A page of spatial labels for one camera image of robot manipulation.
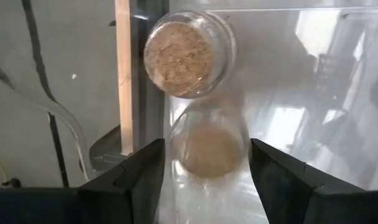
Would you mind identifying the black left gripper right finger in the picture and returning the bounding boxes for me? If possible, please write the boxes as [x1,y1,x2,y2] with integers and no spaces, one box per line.
[249,138,378,224]

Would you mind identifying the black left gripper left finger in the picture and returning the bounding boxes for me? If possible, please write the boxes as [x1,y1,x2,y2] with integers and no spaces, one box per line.
[78,138,167,224]

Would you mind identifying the clear plastic bin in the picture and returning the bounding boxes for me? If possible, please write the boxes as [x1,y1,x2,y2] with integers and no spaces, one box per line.
[8,0,378,224]

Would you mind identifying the brown powder spice jar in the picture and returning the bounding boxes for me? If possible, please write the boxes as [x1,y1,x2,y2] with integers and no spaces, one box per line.
[142,11,238,100]

